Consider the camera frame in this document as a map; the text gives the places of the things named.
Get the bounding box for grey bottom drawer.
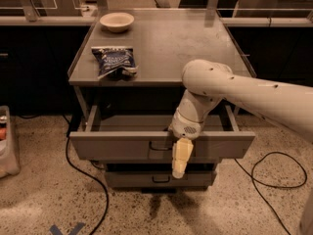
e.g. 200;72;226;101
105;171;216;188

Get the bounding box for black floor cable left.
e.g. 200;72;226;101
62;114;110;235

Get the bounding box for blue chip bag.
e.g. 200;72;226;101
91;46;138;79

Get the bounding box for clear plastic bin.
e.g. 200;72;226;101
0;106;21;177

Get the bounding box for grey drawer cabinet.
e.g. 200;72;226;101
69;9;253;174

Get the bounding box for black floor cable right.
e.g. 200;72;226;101
234;151;308;235

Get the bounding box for grey top drawer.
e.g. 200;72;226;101
69;106;255;164

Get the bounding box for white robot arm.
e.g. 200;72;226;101
169;60;313;179

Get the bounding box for white bowl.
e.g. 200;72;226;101
100;13;134;33

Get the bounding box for grey drawer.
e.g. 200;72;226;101
69;106;255;164
105;171;216;188

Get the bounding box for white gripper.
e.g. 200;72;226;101
169;90;221;179

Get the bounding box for black floor cable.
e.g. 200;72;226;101
62;114;110;235
234;151;308;235

